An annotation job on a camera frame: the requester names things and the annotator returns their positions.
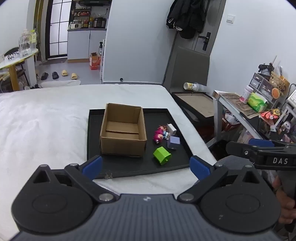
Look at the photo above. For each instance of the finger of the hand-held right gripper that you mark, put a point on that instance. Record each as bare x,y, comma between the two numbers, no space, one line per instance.
238,149
261,142

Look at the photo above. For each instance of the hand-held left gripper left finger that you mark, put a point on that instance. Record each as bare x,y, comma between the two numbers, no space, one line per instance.
92,165

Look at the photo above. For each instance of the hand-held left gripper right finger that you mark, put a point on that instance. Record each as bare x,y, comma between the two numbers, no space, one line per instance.
200,168

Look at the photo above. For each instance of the brown cardboard box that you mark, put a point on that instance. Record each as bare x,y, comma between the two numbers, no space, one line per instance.
122,146

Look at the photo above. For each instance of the purple rabbit cube toy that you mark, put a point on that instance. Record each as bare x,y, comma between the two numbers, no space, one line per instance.
174,141

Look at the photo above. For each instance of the green toy house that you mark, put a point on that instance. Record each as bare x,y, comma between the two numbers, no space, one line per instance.
161,154

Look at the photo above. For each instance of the black tray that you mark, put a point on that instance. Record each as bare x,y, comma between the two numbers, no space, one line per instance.
138,165

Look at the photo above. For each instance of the small doll figure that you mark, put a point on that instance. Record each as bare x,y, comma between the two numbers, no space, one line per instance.
165,133

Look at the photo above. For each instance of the pink toy dinosaur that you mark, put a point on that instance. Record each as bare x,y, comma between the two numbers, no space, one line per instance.
158,137

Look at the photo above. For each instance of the person's right hand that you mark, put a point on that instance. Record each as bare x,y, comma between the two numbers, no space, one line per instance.
288,210

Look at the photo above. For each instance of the orange snack packet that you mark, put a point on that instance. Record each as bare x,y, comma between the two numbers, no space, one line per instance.
269,114

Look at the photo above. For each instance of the green tissue pack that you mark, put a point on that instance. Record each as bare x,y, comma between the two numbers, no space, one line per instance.
257,103

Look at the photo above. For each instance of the metal side shelf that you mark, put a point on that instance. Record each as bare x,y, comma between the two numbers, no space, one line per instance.
233,109

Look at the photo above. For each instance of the pink capped bottle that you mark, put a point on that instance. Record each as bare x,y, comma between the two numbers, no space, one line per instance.
245,93

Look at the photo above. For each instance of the dark drawer organizer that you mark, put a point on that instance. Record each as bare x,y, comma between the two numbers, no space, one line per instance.
261,83

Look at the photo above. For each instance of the black framed brown board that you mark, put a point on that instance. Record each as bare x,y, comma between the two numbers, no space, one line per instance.
198,104

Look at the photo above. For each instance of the white bed blanket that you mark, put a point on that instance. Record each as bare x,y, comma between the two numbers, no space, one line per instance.
46,127

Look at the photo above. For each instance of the printed paper cup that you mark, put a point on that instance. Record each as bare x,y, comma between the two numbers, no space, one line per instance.
194,86

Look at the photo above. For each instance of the white floor mat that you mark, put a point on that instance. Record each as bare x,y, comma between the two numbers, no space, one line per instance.
60,83

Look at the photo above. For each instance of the yellow slipper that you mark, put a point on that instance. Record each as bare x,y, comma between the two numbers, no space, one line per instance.
64,73
74,76

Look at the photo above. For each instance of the grey leaning panel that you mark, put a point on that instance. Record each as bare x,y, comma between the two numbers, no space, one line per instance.
189,67

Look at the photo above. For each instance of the black slipper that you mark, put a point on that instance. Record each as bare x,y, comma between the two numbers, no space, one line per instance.
44,76
55,75

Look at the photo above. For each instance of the orange carton box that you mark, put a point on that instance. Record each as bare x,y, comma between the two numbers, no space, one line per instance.
94,62

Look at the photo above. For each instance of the black door lock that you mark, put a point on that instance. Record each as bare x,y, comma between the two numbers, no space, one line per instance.
206,41

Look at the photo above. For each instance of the dark spray bottle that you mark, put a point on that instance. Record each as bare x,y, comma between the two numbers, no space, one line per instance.
101,49

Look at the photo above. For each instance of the grey kitchen cabinet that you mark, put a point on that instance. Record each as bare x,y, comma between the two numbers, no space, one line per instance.
81,45

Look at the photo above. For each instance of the yellow round table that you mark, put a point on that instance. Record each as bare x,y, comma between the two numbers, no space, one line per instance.
13,62

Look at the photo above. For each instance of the grey door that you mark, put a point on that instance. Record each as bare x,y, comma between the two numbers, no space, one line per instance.
215,14

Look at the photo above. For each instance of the clear glass bottle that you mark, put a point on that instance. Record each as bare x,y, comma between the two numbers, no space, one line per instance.
25,45

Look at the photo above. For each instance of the black framed glass door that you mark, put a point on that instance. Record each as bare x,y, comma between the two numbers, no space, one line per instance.
56,27

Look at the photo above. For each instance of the black rice cooker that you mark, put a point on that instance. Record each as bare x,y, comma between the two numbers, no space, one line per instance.
100,22

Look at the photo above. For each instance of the black hanging jacket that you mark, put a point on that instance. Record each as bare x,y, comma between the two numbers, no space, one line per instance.
185,14

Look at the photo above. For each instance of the white light switch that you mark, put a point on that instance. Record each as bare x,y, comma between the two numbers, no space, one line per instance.
230,18

